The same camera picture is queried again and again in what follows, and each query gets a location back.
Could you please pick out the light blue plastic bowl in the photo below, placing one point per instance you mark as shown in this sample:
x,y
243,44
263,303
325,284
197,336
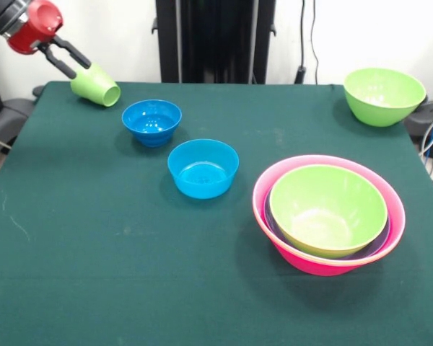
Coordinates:
x,y
202,173

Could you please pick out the green plastic cup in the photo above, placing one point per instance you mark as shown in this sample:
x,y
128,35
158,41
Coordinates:
x,y
94,86

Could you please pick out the green plastic bowl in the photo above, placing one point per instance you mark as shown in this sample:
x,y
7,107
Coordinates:
x,y
328,202
382,97

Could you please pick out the black pedestal leg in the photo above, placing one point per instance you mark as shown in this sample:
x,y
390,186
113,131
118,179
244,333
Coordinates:
x,y
424,122
11,115

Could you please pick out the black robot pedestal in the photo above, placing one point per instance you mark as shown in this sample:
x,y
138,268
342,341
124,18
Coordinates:
x,y
216,36

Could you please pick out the pink plastic bowl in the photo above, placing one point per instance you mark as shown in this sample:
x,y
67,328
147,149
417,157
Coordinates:
x,y
317,268
263,180

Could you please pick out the dark green table cloth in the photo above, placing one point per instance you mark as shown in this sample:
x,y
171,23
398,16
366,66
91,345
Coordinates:
x,y
130,270

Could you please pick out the dark blue plastic bowl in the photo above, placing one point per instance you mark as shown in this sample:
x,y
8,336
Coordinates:
x,y
151,122

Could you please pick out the purple plastic bowl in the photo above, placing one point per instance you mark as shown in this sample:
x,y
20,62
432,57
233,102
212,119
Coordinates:
x,y
380,245

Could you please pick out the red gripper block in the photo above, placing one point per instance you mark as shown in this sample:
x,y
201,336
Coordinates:
x,y
36,29

